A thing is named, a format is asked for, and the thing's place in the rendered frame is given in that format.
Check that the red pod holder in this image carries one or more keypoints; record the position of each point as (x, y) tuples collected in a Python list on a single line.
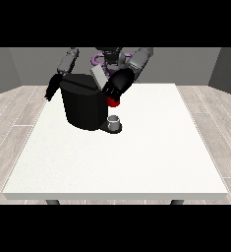
[(113, 102)]

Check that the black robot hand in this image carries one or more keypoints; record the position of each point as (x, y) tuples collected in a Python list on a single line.
[(119, 83), (52, 85)]

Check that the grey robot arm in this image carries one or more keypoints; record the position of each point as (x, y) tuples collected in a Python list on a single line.
[(140, 61), (68, 61)]

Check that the pale grey machine lid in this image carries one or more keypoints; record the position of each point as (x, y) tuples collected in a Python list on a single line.
[(99, 77)]

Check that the small grey cup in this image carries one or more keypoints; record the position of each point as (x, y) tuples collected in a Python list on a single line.
[(114, 122)]

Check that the dark table leg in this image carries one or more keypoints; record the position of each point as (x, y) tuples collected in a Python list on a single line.
[(177, 201), (52, 201)]

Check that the black coffee machine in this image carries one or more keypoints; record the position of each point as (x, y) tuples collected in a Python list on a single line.
[(82, 103)]

